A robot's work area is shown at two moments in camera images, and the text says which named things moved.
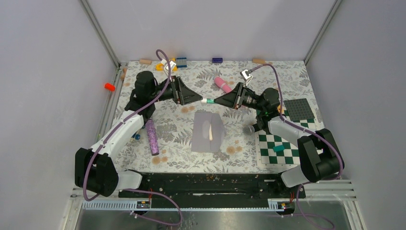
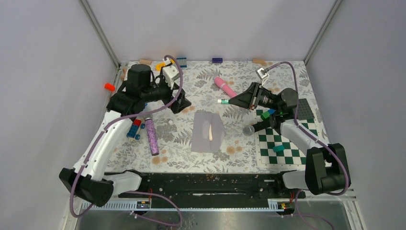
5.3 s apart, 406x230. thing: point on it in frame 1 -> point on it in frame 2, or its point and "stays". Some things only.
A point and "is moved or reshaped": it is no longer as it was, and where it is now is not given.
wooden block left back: (145, 62) stays
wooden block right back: (259, 61) stays
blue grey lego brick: (181, 62) stays
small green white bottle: (207, 100) is moved or reshaped
